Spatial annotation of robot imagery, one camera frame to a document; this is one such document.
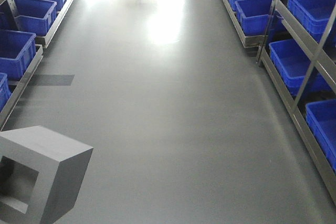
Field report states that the steel rack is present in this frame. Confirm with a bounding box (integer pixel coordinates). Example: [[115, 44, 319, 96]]
[[222, 0, 335, 200], [1, 0, 74, 130]]

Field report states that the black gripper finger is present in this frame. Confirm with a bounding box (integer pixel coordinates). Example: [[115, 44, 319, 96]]
[[1, 162, 13, 182]]

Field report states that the right steel rack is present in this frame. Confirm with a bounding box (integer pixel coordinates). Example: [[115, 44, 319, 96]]
[[222, 0, 335, 200]]

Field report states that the gray hollow cube base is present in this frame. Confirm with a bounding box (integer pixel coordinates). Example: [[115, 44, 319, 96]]
[[1, 126, 93, 223]]

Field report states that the left steel rack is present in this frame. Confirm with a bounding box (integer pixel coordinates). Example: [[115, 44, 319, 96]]
[[1, 0, 74, 130]]

